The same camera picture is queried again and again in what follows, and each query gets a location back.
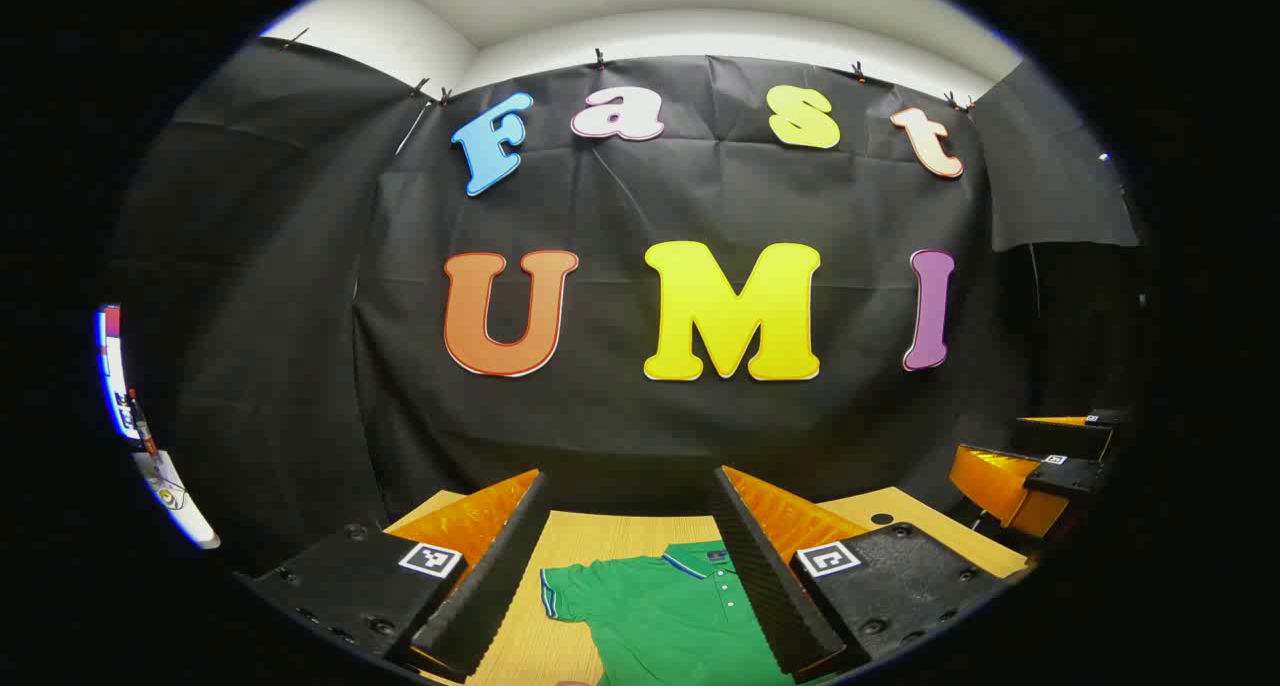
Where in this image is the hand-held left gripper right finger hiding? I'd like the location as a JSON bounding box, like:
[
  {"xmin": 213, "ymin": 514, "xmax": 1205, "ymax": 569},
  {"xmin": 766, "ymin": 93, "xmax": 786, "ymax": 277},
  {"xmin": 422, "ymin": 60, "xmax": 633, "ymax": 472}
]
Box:
[{"xmin": 712, "ymin": 464, "xmax": 1011, "ymax": 683}]

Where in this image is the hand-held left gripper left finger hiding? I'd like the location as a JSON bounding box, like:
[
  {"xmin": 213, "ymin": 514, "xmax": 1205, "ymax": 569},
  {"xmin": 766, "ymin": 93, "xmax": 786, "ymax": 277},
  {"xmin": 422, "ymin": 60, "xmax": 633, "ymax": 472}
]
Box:
[{"xmin": 235, "ymin": 469, "xmax": 553, "ymax": 682}]

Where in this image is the green T-shirt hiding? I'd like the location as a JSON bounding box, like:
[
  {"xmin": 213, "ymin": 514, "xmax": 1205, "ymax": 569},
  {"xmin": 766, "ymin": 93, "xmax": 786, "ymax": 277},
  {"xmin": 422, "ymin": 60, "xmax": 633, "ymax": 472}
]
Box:
[{"xmin": 540, "ymin": 541, "xmax": 801, "ymax": 686}]

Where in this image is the black backdrop cloth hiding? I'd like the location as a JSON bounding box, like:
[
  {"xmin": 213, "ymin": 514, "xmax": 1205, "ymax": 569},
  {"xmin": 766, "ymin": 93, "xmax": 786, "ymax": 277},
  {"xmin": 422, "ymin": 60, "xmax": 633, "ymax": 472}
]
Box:
[{"xmin": 108, "ymin": 36, "xmax": 1146, "ymax": 577}]

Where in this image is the white side table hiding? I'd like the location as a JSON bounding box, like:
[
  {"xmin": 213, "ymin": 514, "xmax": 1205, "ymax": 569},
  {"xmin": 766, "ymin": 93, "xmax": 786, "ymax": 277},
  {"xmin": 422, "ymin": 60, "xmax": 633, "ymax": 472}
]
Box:
[{"xmin": 135, "ymin": 449, "xmax": 221, "ymax": 550}]

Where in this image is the bright computer screen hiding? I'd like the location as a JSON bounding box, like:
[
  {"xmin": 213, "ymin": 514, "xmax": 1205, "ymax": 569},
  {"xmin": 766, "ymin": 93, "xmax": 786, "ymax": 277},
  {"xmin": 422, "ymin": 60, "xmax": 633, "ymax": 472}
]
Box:
[{"xmin": 95, "ymin": 304, "xmax": 141, "ymax": 439}]

